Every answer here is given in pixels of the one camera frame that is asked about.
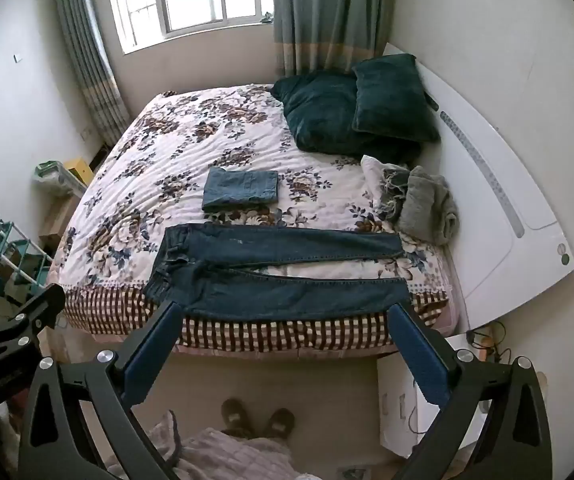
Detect small dark green pillow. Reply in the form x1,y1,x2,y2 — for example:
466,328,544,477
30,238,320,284
352,53,440,143

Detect white bed headboard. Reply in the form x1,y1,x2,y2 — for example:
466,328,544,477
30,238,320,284
382,42,574,333

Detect green striped curtain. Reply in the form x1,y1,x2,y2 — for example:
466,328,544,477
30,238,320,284
52,0,130,148
272,0,398,78

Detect pink quilted garment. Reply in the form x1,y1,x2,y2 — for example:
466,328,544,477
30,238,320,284
112,410,308,480

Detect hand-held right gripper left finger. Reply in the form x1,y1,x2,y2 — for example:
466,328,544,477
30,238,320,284
17,300,185,480

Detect white box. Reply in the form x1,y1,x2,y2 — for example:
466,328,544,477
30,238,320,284
377,332,492,458

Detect dark blue jeans pants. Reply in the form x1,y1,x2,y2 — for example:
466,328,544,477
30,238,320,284
143,225,413,322

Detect floral bed quilt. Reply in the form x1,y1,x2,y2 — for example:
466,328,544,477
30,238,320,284
52,84,455,356

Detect pile of dark clothes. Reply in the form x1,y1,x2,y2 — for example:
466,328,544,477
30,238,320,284
271,71,420,163

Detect teal shelf rack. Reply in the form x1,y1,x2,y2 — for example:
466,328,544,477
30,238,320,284
0,210,54,303

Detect grey folded towel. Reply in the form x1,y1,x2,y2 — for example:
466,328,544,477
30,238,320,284
398,166,460,246

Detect yellow box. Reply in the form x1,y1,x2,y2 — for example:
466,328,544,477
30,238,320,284
64,158,93,188

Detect folded light blue jeans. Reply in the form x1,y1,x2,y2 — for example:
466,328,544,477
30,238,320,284
202,167,279,212

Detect white fringed cloth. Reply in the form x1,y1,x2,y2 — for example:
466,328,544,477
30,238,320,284
361,155,413,221

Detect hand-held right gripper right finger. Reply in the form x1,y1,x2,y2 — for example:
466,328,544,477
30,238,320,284
387,302,555,480

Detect black cable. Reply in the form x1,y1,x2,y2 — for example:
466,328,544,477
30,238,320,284
467,320,514,363

